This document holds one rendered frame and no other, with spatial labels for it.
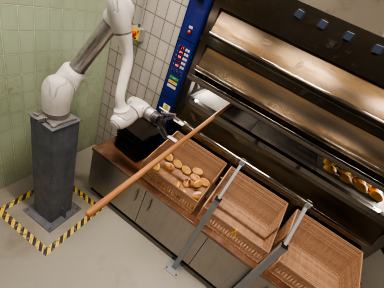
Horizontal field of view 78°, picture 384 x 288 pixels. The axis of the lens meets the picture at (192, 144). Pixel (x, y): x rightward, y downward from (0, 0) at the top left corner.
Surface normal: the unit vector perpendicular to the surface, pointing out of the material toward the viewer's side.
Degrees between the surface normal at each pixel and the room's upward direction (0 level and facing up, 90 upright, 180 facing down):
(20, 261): 0
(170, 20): 90
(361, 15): 90
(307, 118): 70
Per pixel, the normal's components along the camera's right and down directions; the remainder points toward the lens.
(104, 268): 0.34, -0.76
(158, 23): -0.47, 0.38
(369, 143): -0.32, 0.10
